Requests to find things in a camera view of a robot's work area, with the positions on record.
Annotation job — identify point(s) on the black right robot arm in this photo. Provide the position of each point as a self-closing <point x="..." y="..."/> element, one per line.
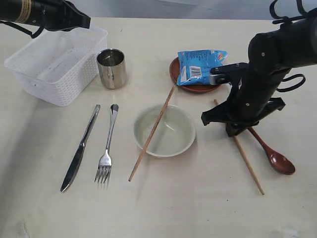
<point x="271" y="57"/>

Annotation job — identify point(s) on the white ceramic bowl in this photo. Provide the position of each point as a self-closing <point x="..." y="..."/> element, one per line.
<point x="174" y="134"/>

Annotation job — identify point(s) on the stainless steel cup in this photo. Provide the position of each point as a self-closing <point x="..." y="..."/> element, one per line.
<point x="112" y="68"/>

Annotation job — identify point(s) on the reddish brown wooden spoon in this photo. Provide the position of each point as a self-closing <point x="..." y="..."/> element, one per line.
<point x="278" y="161"/>

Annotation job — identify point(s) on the silver metal spoon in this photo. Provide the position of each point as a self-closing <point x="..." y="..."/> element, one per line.
<point x="105" y="162"/>

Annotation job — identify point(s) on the silver metal knife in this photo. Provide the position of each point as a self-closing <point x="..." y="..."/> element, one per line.
<point x="77" y="159"/>

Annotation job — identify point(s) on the wooden chopstick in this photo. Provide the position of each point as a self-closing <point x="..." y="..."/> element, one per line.
<point x="143" y="151"/>
<point x="246" y="161"/>

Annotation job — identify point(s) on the brown round plate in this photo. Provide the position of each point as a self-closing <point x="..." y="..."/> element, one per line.
<point x="178" y="74"/>

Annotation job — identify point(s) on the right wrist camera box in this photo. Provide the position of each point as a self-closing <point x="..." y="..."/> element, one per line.
<point x="223" y="74"/>

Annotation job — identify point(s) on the white woven plastic basket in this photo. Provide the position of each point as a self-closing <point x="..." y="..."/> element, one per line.
<point x="57" y="66"/>

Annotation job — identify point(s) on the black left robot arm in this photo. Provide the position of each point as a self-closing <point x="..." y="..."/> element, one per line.
<point x="17" y="14"/>

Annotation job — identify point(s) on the blue chips bag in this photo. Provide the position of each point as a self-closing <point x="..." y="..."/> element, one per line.
<point x="195" y="66"/>

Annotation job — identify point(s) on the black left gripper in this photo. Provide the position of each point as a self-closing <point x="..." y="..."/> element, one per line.
<point x="56" y="15"/>

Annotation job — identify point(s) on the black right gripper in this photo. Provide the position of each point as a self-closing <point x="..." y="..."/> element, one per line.
<point x="252" y="102"/>

